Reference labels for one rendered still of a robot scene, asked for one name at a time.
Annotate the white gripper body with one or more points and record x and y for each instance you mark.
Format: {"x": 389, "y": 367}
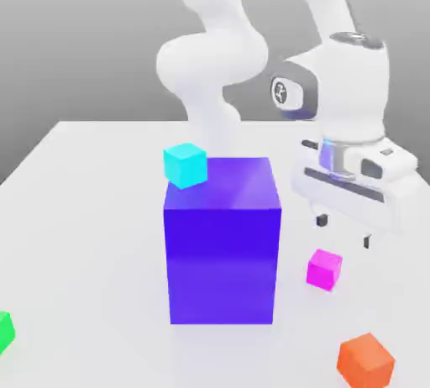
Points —
{"x": 342, "y": 200}

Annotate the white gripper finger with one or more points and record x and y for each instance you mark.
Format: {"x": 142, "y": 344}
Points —
{"x": 320, "y": 217}
{"x": 367, "y": 241}

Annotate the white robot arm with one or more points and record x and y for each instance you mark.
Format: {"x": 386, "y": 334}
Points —
{"x": 215, "y": 58}

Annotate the small magenta cube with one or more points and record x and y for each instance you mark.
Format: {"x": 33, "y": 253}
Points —
{"x": 323, "y": 270}

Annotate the small orange cube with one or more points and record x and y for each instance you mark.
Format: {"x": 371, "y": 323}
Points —
{"x": 366, "y": 362}

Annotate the small cyan cube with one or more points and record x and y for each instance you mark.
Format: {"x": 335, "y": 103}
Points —
{"x": 184, "y": 165}

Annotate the small green cube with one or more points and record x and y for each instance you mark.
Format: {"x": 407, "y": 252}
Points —
{"x": 4, "y": 331}

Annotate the large purple box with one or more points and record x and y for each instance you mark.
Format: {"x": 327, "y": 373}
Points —
{"x": 221, "y": 243}

